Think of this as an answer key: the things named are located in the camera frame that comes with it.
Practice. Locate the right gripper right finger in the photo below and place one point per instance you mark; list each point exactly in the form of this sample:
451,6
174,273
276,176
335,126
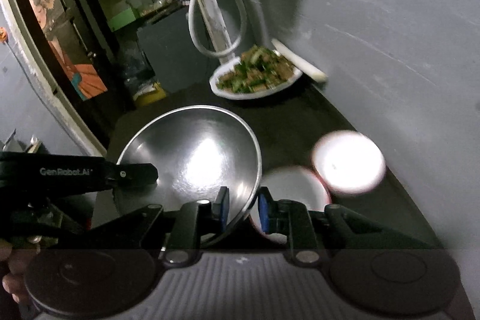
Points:
325,233

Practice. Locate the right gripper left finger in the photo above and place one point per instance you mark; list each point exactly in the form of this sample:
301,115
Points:
174,237

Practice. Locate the white bowl red rim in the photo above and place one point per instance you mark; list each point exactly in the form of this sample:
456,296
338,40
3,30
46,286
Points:
348,163
300,188

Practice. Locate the steel bowl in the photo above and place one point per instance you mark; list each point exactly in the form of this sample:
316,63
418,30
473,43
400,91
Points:
197,150

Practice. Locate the person's left hand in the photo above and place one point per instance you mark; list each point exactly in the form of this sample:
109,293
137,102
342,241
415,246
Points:
17,261

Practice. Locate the yellow container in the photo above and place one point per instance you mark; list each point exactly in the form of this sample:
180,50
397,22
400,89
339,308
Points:
149,94

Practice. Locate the white leek stalk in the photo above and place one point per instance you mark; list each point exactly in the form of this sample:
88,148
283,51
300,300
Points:
303,65

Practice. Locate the white plate of stir-fry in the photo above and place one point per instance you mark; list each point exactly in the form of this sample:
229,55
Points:
257,73

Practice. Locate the dark cabinet box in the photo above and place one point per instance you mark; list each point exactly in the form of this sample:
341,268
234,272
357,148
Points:
168,48

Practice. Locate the green box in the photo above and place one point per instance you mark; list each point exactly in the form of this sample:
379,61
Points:
123,19

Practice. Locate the orange wall plug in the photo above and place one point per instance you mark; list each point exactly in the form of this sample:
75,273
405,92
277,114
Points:
3,35

